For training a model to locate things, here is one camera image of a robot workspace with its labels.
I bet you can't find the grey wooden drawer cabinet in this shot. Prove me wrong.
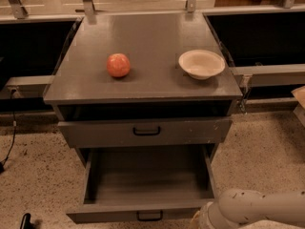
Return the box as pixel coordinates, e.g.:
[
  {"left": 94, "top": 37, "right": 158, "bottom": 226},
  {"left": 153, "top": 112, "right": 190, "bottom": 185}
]
[{"left": 44, "top": 13, "right": 241, "bottom": 161}]

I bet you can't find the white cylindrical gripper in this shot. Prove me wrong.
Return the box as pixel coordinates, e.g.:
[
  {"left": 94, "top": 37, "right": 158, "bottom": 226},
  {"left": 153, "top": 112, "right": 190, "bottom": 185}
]
[{"left": 190, "top": 202, "right": 214, "bottom": 229}]

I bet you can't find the black power cable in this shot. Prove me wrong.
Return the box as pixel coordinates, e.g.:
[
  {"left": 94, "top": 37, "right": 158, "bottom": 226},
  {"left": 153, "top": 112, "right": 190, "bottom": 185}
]
[{"left": 0, "top": 88, "right": 18, "bottom": 174}]

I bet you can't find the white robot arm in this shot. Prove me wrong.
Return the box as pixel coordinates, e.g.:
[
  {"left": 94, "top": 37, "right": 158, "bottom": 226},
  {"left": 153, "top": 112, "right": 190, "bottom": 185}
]
[{"left": 188, "top": 189, "right": 305, "bottom": 229}]

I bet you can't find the grey drawer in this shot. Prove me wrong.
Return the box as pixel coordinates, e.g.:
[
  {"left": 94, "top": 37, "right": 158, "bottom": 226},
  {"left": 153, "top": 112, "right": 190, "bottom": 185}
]
[
  {"left": 67, "top": 145, "right": 217, "bottom": 223},
  {"left": 58, "top": 117, "right": 232, "bottom": 148}
]

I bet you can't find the black object at floor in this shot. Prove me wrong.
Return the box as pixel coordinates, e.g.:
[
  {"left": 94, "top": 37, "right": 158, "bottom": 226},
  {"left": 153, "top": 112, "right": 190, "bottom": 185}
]
[{"left": 19, "top": 213, "right": 32, "bottom": 229}]

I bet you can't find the red orange apple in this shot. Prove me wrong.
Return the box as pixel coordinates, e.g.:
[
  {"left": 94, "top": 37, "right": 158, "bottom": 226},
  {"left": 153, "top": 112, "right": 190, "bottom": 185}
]
[{"left": 107, "top": 53, "right": 131, "bottom": 78}]

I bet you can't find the white paper bowl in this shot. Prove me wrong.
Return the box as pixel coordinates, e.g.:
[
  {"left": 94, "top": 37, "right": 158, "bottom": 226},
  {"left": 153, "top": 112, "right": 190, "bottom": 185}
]
[{"left": 178, "top": 50, "right": 225, "bottom": 80}]

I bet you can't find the grey top drawer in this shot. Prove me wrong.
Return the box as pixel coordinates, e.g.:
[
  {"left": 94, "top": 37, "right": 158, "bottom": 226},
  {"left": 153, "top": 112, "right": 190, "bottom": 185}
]
[{"left": 58, "top": 117, "right": 232, "bottom": 148}]

